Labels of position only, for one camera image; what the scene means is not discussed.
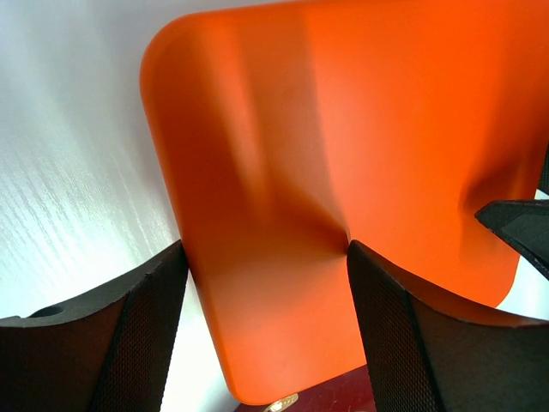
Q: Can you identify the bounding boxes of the orange tin lid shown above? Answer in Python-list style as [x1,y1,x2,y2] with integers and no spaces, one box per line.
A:
[140,1,548,405]

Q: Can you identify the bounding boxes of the round red plate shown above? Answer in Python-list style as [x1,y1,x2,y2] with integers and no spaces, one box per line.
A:
[236,366,376,412]

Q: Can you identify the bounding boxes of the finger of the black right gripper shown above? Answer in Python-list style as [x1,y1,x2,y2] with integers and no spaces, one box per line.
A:
[474,200,549,277]

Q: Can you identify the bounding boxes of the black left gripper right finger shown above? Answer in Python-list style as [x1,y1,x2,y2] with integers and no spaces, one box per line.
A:
[347,241,548,411]

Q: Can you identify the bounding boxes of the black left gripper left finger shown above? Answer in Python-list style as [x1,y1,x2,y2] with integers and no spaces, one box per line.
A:
[1,241,189,411]

